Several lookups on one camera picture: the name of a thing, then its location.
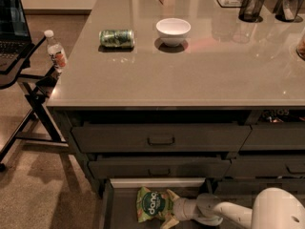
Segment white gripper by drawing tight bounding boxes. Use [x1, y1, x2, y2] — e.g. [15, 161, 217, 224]
[160, 189, 198, 229]

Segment green rice chip bag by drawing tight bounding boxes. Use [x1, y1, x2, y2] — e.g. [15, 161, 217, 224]
[136, 187, 174, 222]

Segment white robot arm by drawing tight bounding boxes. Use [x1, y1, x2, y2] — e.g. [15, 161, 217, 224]
[161, 188, 305, 229]

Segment open grey bottom drawer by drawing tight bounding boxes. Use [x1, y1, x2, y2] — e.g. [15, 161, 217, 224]
[99, 177, 213, 229]

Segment grey top left drawer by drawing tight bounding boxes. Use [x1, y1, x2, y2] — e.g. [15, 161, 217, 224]
[71, 124, 251, 153]

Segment grey bottom right drawer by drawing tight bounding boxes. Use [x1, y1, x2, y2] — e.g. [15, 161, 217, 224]
[214, 178, 305, 198]

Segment grey middle right drawer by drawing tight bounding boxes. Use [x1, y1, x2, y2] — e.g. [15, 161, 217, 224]
[226, 156, 305, 177]

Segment grey middle left drawer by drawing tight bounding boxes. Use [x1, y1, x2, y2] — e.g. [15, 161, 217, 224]
[88, 156, 231, 178]

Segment grey top right drawer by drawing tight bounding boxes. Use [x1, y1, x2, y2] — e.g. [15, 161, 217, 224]
[241, 122, 305, 151]

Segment snack bags in drawer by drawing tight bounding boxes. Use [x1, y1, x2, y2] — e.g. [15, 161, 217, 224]
[259, 109, 305, 123]

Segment black folding stand table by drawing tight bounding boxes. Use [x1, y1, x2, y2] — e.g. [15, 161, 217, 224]
[0, 32, 66, 172]

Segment white ceramic bowl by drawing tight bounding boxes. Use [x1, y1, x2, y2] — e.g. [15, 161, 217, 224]
[156, 18, 191, 47]

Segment green soda can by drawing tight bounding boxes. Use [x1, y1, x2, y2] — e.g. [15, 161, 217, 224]
[99, 30, 134, 49]

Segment clear plastic water bottle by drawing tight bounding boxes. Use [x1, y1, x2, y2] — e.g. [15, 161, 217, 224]
[44, 30, 68, 73]

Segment black mesh cup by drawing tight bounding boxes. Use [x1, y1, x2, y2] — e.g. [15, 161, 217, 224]
[238, 0, 265, 23]

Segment black laptop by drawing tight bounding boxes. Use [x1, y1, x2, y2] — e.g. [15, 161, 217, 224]
[0, 0, 33, 74]

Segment dark container with glass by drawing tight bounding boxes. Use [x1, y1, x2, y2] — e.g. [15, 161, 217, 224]
[274, 0, 304, 23]

